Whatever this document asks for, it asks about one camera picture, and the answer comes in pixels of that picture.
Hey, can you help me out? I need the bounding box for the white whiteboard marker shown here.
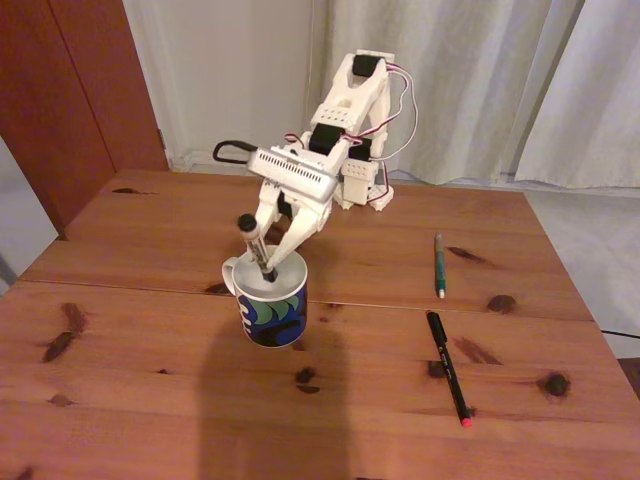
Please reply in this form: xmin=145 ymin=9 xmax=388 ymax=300
xmin=236 ymin=213 xmax=279 ymax=284

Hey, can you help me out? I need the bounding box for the green mechanical pencil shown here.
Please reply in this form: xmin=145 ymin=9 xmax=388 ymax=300
xmin=433 ymin=230 xmax=448 ymax=300

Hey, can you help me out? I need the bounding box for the black pen with red end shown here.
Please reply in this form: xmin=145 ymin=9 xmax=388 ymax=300
xmin=425 ymin=310 xmax=474 ymax=429

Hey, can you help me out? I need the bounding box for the white baseboard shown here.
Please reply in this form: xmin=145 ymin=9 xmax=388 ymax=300
xmin=167 ymin=147 xmax=314 ymax=175

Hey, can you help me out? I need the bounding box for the blue green patterned mug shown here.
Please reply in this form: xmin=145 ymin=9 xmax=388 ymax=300
xmin=221 ymin=244 xmax=309 ymax=350

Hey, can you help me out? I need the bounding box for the white curtain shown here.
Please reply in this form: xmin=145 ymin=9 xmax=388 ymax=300
xmin=302 ymin=0 xmax=586 ymax=187
xmin=514 ymin=0 xmax=640 ymax=190

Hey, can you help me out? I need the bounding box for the brown wooden cabinet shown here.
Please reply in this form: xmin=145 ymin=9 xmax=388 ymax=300
xmin=0 ymin=0 xmax=169 ymax=241

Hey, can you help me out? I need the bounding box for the silver camera box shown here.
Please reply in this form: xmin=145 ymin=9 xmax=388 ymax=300
xmin=244 ymin=145 xmax=337 ymax=205

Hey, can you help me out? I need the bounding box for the black camera cable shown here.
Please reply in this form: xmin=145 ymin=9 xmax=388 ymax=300
xmin=213 ymin=139 xmax=259 ymax=166

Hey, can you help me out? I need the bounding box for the red white servo wire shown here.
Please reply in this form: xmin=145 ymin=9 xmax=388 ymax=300
xmin=377 ymin=62 xmax=421 ymax=162

